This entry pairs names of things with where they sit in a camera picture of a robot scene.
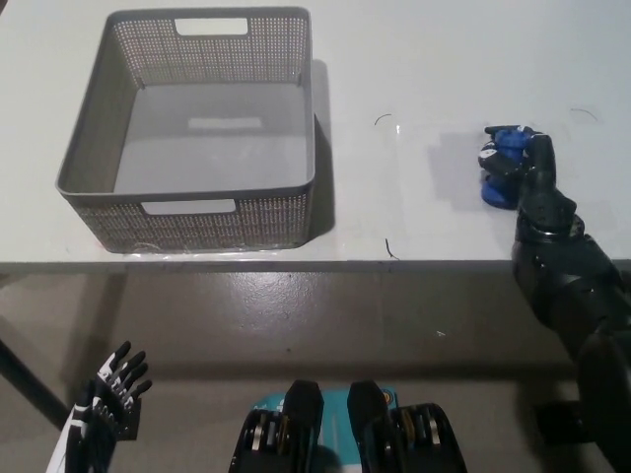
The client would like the dark metal table leg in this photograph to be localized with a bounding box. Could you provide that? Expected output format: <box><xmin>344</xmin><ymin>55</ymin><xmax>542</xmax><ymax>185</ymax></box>
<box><xmin>0</xmin><ymin>339</ymin><xmax>68</xmax><ymax>425</ymax></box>

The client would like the black table foot plate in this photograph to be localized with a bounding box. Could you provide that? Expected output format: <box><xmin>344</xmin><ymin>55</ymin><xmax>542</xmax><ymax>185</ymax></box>
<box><xmin>531</xmin><ymin>401</ymin><xmax>586</xmax><ymax>436</ymax></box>

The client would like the blue chess rook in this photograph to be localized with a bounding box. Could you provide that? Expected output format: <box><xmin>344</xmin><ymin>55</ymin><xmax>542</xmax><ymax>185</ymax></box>
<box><xmin>480</xmin><ymin>127</ymin><xmax>531</xmax><ymax>212</ymax></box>

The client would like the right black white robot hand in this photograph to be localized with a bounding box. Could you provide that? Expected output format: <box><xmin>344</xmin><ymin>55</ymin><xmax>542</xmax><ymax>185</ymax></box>
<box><xmin>476</xmin><ymin>123</ymin><xmax>587</xmax><ymax>234</ymax></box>

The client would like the gray square tape patch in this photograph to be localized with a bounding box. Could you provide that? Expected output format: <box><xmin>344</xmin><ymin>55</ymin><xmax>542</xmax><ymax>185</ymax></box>
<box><xmin>427</xmin><ymin>133</ymin><xmax>487</xmax><ymax>201</ymax></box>

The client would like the gray perforated plastic basket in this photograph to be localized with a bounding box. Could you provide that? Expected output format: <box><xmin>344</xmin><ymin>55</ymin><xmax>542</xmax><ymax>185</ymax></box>
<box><xmin>54</xmin><ymin>6</ymin><xmax>316</xmax><ymax>255</ymax></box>

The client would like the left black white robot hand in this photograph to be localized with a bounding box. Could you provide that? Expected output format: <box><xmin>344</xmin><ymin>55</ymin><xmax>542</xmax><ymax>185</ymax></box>
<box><xmin>46</xmin><ymin>340</ymin><xmax>153</xmax><ymax>473</ymax></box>

